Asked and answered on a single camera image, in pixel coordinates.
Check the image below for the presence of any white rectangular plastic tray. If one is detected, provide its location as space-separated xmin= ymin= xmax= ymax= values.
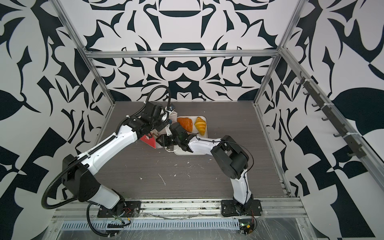
xmin=174 ymin=116 xmax=209 ymax=156

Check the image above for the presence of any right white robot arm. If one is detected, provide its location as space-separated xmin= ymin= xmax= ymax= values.
xmin=156 ymin=123 xmax=253 ymax=211

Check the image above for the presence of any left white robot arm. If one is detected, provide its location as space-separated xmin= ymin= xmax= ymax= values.
xmin=61 ymin=102 xmax=171 ymax=210

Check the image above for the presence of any black wall hook rail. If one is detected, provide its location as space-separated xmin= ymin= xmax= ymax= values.
xmin=296 ymin=72 xmax=367 ymax=159

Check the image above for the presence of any white slotted cable duct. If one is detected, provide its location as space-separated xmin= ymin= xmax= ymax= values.
xmin=58 ymin=218 xmax=241 ymax=231

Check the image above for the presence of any aluminium cage frame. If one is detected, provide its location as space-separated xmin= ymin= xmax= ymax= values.
xmin=49 ymin=0 xmax=384 ymax=240

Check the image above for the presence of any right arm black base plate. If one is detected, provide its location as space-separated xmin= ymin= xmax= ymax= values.
xmin=221 ymin=199 xmax=263 ymax=217

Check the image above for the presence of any yellow fake croissant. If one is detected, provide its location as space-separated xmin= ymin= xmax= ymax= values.
xmin=195 ymin=117 xmax=207 ymax=136

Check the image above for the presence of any black corrugated cable hose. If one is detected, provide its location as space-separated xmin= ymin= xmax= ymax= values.
xmin=41 ymin=155 xmax=91 ymax=210

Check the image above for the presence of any orange fake puff pastry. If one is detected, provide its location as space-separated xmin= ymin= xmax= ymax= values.
xmin=177 ymin=118 xmax=194 ymax=133

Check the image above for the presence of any small green circuit board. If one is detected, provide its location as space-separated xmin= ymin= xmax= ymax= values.
xmin=239 ymin=221 xmax=255 ymax=235

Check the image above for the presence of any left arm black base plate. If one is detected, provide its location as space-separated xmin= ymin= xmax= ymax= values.
xmin=97 ymin=201 xmax=142 ymax=218

